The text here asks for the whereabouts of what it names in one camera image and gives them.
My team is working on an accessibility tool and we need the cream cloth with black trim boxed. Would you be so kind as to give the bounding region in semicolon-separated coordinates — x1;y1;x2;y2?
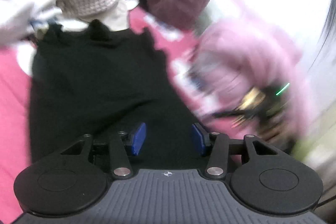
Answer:
87;0;132;30

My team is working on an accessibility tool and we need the black printed sweatshirt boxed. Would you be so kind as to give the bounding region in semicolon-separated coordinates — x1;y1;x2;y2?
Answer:
28;19;208;169

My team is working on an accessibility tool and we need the person's black hair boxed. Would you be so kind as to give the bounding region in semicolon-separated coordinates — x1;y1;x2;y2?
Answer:
312;0;336;75

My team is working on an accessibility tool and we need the pink floral blanket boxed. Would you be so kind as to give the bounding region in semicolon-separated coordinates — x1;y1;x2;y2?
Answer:
0;0;263;222

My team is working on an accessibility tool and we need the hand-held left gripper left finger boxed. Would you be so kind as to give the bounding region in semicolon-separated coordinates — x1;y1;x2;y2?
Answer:
60;122;147;179

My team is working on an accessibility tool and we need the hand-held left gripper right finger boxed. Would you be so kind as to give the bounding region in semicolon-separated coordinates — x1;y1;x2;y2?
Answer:
190;123;280;179

